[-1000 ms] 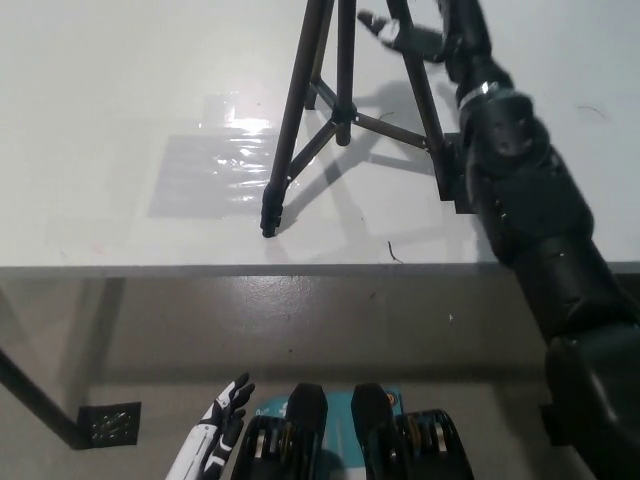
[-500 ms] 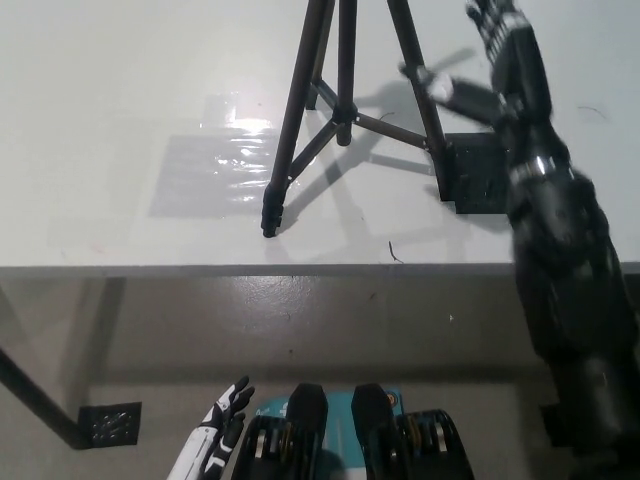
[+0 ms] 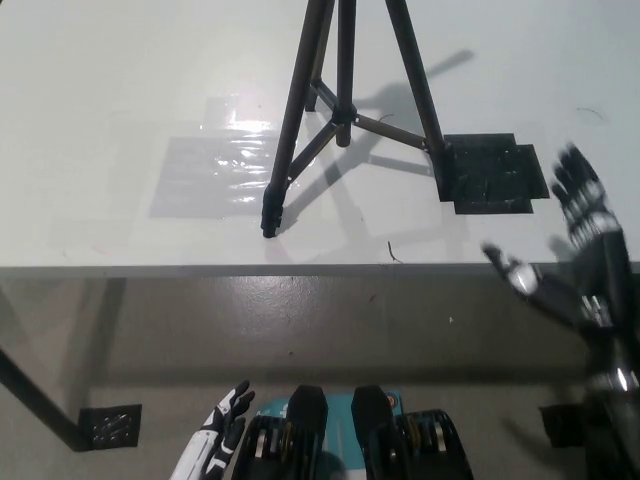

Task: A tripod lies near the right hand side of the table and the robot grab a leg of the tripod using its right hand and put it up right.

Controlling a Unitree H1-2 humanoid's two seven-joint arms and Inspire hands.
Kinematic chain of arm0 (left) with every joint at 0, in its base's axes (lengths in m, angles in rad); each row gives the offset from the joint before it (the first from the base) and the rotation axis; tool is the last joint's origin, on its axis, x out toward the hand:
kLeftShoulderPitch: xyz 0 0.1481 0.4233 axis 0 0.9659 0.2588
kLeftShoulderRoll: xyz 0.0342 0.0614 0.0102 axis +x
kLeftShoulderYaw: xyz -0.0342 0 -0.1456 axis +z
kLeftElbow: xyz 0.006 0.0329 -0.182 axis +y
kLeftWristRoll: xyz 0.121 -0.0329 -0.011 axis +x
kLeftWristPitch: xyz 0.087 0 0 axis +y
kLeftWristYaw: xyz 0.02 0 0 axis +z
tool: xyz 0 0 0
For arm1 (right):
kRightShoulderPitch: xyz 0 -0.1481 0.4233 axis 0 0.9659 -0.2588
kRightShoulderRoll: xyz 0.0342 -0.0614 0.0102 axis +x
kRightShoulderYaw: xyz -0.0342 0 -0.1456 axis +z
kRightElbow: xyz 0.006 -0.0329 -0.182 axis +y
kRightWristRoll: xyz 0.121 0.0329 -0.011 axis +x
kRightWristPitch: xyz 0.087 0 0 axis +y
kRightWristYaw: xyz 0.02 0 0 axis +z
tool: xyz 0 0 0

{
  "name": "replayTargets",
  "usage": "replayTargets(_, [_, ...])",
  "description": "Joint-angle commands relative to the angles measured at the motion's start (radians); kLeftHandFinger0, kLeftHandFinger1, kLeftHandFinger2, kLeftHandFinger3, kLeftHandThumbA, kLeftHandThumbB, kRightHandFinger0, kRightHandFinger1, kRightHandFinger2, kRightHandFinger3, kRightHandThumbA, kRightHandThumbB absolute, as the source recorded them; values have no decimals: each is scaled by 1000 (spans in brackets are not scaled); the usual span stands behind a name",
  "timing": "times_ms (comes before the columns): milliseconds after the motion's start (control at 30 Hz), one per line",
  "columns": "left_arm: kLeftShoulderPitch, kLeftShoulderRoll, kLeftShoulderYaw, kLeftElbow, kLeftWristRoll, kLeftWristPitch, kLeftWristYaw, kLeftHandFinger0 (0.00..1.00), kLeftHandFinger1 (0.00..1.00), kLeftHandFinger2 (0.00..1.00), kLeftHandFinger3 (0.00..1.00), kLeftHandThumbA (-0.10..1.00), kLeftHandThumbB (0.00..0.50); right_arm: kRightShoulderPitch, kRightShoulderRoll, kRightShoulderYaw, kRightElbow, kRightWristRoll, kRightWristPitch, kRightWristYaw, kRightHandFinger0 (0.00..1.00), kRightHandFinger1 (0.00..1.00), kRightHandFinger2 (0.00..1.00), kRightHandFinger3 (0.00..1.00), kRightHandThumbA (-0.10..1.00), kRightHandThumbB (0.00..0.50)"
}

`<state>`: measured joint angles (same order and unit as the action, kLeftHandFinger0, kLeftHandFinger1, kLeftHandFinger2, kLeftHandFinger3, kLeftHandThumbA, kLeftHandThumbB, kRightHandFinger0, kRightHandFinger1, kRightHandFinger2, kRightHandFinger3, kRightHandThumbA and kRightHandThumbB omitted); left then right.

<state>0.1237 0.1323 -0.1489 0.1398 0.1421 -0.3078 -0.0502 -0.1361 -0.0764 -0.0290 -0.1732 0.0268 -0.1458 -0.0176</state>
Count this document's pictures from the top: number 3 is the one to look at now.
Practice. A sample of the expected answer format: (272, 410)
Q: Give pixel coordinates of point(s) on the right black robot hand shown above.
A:
(595, 280)

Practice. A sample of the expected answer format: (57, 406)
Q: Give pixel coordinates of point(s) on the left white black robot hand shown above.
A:
(220, 430)

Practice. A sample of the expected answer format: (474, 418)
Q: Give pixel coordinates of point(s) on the bronze and black camera tripod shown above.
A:
(346, 75)

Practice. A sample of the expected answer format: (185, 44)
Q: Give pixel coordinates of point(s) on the black metal table leg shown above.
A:
(35, 397)

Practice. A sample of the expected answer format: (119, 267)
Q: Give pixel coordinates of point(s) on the black tape patch on table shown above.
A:
(500, 175)

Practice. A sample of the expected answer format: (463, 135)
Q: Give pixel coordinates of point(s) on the thin dark curved thread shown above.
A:
(591, 111)

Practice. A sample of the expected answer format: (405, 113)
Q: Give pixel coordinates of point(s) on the clear glossy tape patch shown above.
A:
(200, 190)

